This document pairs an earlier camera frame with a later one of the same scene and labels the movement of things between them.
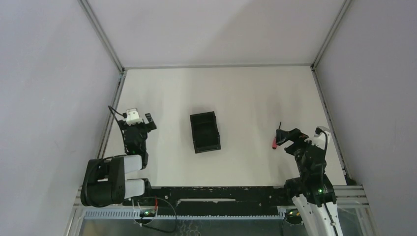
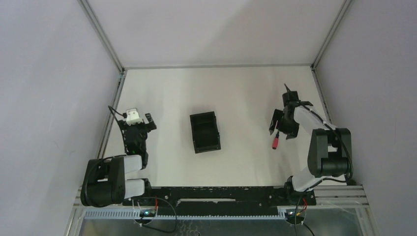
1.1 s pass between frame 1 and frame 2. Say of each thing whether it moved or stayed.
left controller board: stayed
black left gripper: stayed
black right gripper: moved
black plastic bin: stayed
